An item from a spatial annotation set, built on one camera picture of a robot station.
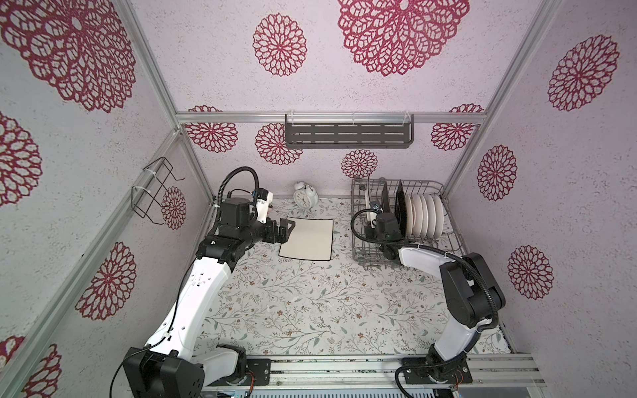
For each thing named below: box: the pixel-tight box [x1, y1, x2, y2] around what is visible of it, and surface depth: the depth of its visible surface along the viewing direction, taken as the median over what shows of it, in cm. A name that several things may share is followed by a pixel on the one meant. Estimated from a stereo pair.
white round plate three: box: [425, 194, 437, 238], surface depth 97 cm
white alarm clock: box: [292, 180, 319, 210], surface depth 112 cm
